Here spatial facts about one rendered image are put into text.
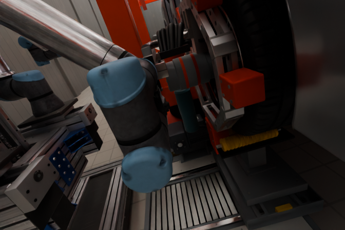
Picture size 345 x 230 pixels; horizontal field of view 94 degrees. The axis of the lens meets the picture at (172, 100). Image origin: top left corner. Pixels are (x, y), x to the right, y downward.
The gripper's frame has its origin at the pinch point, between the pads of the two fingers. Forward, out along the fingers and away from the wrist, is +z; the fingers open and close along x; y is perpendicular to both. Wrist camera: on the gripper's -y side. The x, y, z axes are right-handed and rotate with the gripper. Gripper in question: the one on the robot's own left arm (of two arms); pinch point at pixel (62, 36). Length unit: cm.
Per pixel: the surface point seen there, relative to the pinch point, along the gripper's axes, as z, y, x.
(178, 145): -42, 81, 87
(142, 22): 166, -11, 25
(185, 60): -65, 20, 98
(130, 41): -24, 11, 63
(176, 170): -41, 106, 81
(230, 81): -94, 21, 109
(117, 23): -24, -1, 57
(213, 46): -87, 14, 106
